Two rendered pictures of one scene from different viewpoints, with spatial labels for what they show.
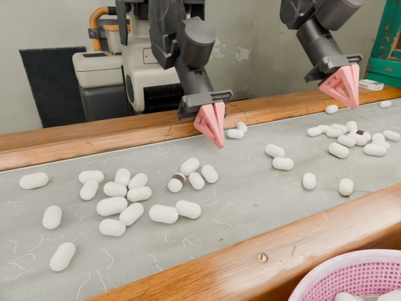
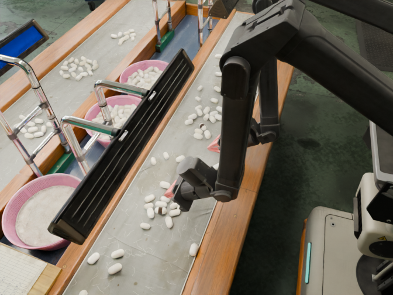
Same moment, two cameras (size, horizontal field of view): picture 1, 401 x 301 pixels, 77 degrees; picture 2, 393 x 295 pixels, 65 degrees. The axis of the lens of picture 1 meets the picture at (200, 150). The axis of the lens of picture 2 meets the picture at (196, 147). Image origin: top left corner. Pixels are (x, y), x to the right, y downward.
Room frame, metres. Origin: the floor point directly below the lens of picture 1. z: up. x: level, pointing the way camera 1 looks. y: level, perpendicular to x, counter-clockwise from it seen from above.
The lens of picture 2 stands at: (0.91, -0.59, 1.63)
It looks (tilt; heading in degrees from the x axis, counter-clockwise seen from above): 49 degrees down; 135
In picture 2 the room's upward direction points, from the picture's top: 1 degrees counter-clockwise
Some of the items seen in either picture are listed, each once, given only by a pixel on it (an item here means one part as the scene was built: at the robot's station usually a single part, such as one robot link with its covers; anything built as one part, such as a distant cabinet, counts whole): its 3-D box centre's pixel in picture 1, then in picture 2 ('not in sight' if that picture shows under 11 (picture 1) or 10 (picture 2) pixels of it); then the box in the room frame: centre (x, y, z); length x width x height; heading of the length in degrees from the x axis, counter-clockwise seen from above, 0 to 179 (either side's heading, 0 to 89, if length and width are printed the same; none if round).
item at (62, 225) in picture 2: not in sight; (135, 124); (0.40, -0.31, 1.08); 0.62 x 0.08 x 0.07; 114
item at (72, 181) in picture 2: not in sight; (52, 215); (0.22, -0.58, 0.72); 0.27 x 0.27 x 0.10
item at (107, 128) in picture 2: not in sight; (122, 158); (0.33, -0.34, 0.90); 0.20 x 0.19 x 0.45; 114
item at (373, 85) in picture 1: (370, 85); not in sight; (0.80, -0.54, 0.77); 0.06 x 0.04 x 0.02; 24
